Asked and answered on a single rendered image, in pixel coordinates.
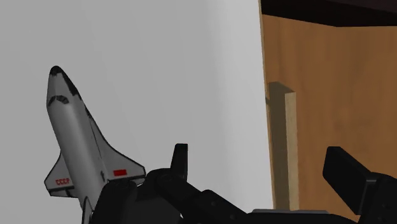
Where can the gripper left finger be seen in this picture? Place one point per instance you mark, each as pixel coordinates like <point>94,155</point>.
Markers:
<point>173,192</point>

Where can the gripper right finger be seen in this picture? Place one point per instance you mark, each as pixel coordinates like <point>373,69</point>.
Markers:
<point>350,173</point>

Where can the white table with wooden leg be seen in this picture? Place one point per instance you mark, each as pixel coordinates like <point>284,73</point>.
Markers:
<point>173,77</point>

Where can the white toy space shuttle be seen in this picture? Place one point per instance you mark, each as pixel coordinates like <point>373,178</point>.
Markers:
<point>72,130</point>

